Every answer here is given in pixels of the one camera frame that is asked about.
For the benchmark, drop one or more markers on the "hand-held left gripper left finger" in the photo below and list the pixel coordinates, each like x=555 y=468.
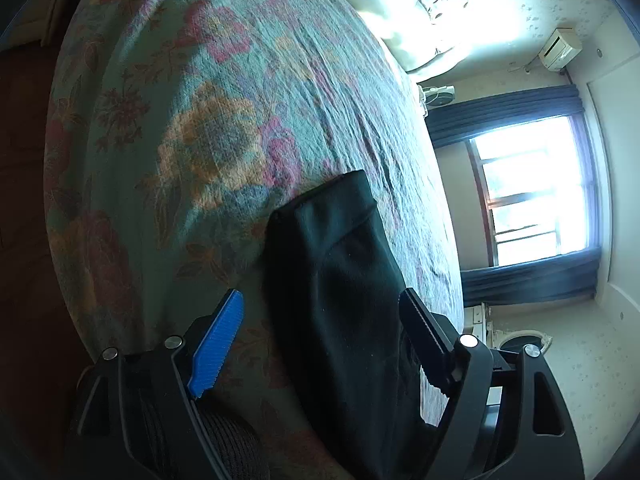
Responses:
x=220 y=345

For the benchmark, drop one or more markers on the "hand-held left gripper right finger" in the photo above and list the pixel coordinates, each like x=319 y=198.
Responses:
x=425 y=342

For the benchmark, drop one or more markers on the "black pants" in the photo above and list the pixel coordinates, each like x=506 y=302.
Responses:
x=345 y=285

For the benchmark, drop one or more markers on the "white dressing table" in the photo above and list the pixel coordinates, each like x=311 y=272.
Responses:
x=477 y=322

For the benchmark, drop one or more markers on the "dark ribbed cloth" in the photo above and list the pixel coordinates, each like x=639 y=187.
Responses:
x=230 y=435

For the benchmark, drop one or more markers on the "oval vanity mirror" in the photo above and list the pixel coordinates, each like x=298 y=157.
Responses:
x=520 y=344

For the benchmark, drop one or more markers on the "dark blue curtain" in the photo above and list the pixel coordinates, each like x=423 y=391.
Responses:
x=505 y=110
x=530 y=277

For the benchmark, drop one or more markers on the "window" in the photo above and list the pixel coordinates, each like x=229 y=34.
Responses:
x=535 y=190

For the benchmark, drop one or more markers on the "floral bed blanket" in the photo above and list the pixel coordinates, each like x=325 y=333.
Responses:
x=210 y=125

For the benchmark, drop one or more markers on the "white fan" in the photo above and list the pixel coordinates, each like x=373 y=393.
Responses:
x=440 y=97

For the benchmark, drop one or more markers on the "white air conditioner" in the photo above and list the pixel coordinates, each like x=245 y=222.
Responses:
x=560 y=50

